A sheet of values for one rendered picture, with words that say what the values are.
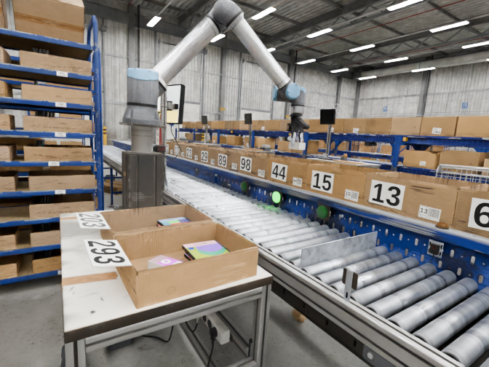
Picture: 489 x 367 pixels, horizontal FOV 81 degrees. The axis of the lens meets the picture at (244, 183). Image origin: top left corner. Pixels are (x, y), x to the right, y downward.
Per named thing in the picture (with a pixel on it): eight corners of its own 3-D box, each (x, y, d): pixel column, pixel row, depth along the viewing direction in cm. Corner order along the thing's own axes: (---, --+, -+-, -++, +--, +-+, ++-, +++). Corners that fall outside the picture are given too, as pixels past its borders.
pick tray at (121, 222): (100, 234, 121) (99, 211, 119) (185, 223, 142) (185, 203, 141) (113, 261, 98) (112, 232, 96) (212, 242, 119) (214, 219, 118)
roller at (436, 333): (404, 349, 71) (407, 331, 70) (484, 296, 99) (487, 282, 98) (425, 363, 67) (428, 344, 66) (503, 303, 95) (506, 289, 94)
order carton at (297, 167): (265, 180, 208) (268, 157, 205) (296, 179, 224) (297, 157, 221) (305, 191, 175) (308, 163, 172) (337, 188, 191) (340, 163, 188)
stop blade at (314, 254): (299, 271, 105) (301, 247, 103) (373, 250, 130) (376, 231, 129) (300, 271, 104) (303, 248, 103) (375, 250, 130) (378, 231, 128)
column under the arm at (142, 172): (121, 221, 140) (120, 153, 134) (113, 208, 161) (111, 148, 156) (173, 215, 154) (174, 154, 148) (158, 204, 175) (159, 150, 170)
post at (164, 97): (156, 197, 228) (157, 81, 214) (162, 197, 231) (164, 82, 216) (161, 201, 218) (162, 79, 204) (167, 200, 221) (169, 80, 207)
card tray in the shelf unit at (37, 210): (29, 218, 199) (28, 204, 197) (33, 208, 224) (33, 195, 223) (94, 213, 220) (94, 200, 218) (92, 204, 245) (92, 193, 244)
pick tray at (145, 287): (113, 264, 95) (113, 236, 93) (215, 245, 117) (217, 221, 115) (135, 310, 72) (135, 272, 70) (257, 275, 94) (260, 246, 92)
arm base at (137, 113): (122, 121, 137) (122, 100, 136) (122, 121, 155) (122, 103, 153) (163, 125, 145) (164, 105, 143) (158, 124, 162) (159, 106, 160)
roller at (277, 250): (262, 258, 119) (263, 247, 118) (343, 239, 147) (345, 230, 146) (269, 263, 115) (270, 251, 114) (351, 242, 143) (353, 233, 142)
